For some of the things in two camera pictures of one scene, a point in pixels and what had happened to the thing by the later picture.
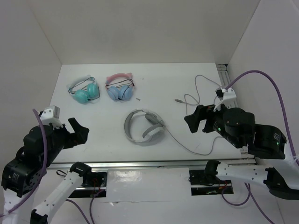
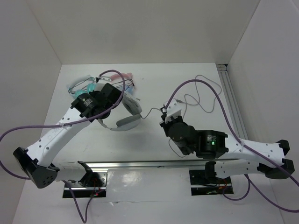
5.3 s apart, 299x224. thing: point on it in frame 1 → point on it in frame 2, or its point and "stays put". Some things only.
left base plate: (94, 183) stays put
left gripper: (80, 136) → (93, 93)
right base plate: (200, 185) stays put
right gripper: (201, 112) → (164, 125)
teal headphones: (85, 91) stays put
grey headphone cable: (196, 103) → (168, 141)
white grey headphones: (153, 132) → (132, 107)
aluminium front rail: (239, 163) stays put
